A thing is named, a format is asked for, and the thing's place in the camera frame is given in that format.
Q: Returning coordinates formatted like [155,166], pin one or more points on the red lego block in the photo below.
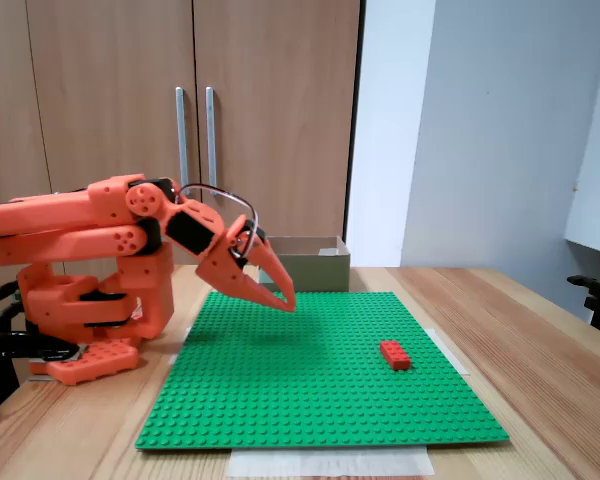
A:
[395,354]

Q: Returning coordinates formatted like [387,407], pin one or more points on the black table clamp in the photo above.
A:
[10,342]

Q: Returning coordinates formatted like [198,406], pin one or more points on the small masking tape strip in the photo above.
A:
[174,359]

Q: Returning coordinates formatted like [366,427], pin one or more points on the short masking tape strip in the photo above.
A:
[457,362]

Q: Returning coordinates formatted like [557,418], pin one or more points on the open cardboard box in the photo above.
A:
[320,272]

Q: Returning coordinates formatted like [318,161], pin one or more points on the long masking tape strip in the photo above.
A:
[330,462]

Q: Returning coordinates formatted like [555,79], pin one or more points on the wooden cabinet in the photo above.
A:
[105,75]

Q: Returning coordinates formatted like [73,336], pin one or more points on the green lego baseplate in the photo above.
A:
[305,390]

